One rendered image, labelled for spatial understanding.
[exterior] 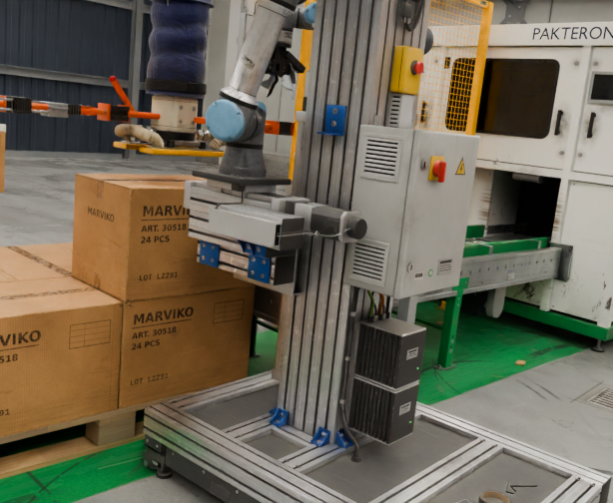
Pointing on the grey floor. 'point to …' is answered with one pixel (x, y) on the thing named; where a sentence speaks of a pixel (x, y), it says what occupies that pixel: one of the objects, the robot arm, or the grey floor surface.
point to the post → (407, 309)
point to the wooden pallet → (97, 440)
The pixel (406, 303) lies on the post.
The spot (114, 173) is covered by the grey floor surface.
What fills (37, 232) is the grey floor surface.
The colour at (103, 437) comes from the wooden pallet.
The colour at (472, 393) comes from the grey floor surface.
